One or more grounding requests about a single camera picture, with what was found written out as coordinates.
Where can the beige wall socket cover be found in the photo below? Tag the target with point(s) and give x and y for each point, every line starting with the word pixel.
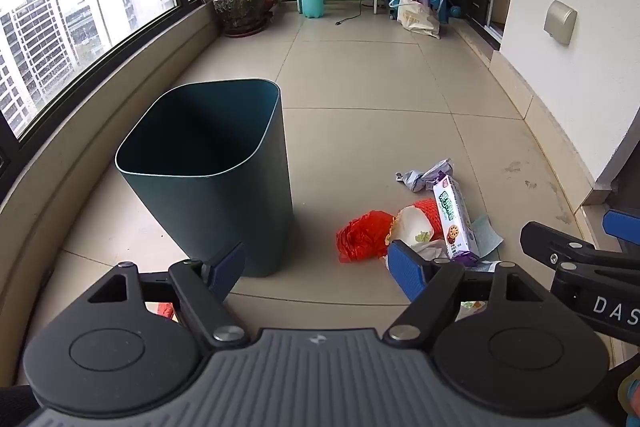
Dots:
pixel 560 22

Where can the light blue paper sheet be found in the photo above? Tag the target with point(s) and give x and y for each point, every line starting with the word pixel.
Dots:
pixel 487 234

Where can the white biscuit box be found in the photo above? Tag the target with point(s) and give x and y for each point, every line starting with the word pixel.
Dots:
pixel 452 217

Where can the dark green trash bin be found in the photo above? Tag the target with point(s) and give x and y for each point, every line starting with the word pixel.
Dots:
pixel 210 207

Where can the orange foam fruit net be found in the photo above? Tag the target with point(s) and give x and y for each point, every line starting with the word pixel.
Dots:
pixel 431 211

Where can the grey plastic bag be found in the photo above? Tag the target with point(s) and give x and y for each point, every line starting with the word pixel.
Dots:
pixel 422 177

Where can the red plastic bag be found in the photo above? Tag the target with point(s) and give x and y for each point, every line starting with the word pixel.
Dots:
pixel 365 234

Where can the beige sachet wrapper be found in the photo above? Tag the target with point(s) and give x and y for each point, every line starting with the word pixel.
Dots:
pixel 432 249

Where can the napa cabbage leaf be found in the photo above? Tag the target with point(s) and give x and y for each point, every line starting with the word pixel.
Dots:
pixel 412 222

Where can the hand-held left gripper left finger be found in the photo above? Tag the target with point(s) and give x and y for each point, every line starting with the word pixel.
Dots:
pixel 227 269

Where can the white shopping bag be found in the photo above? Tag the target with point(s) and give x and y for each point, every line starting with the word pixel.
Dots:
pixel 415 17

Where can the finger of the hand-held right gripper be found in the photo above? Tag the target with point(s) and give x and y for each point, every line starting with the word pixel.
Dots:
pixel 622 222
pixel 540 239

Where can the ceramic plant pot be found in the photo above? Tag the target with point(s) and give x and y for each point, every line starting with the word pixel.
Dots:
pixel 240 9

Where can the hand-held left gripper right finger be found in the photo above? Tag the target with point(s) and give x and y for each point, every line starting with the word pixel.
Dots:
pixel 407 269

